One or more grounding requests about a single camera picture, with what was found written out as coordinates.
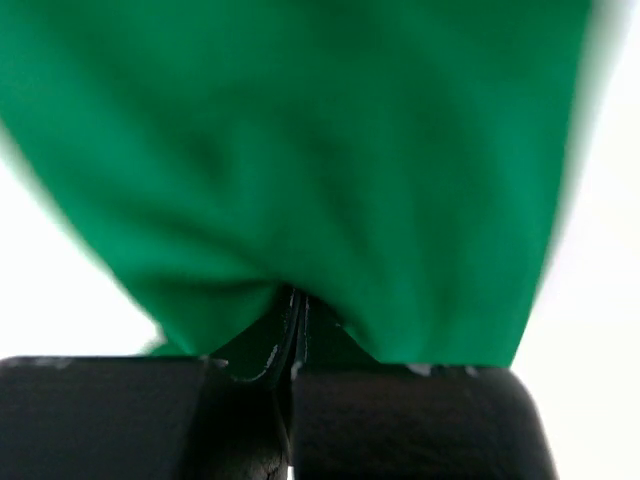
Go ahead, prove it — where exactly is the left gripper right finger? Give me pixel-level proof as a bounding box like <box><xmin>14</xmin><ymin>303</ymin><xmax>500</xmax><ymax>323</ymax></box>
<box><xmin>292</xmin><ymin>298</ymin><xmax>557</xmax><ymax>479</ymax></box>

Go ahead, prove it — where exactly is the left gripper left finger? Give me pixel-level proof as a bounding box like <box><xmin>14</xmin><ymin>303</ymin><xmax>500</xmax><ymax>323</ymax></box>
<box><xmin>1</xmin><ymin>290</ymin><xmax>300</xmax><ymax>479</ymax></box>

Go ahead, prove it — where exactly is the green t-shirt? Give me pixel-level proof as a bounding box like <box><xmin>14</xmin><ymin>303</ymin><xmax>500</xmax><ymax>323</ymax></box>
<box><xmin>1</xmin><ymin>1</ymin><xmax>592</xmax><ymax>367</ymax></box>

